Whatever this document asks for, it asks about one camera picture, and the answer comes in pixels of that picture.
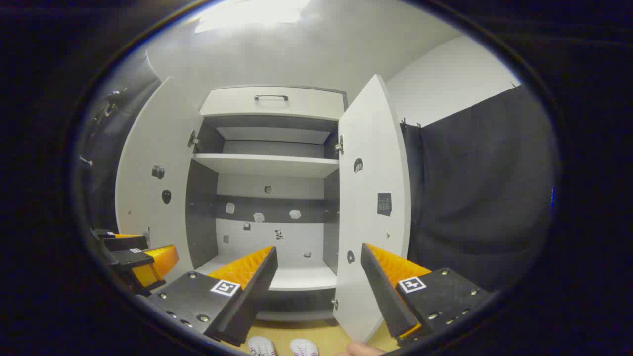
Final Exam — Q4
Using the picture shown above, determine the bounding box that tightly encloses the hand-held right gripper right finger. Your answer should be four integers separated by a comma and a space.
360, 242, 490, 347

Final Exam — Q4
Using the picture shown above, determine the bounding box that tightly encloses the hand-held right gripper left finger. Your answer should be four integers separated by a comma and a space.
148, 246, 278, 347

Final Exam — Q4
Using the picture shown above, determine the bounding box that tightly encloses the white canvas shoe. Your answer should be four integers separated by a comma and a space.
289, 339, 319, 356
247, 336, 277, 356

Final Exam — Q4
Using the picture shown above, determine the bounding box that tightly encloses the white and grey shoe cabinet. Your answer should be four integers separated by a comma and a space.
185, 85, 349, 322

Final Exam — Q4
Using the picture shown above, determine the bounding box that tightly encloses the white cabinet door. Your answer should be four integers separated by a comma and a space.
115, 77, 204, 283
332, 74, 412, 343

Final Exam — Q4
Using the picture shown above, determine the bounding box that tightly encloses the white cabinet shelf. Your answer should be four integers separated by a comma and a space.
192, 153, 340, 178

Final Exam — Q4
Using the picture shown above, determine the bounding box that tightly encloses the white cabinet drawer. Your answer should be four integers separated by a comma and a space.
199, 87, 347, 121

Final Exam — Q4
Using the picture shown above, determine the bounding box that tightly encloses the black backdrop cloth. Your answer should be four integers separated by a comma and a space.
400, 84, 555, 292
79, 49, 161, 233

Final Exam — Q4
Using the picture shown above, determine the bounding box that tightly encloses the ceiling light panel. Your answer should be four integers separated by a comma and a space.
195, 0, 311, 34

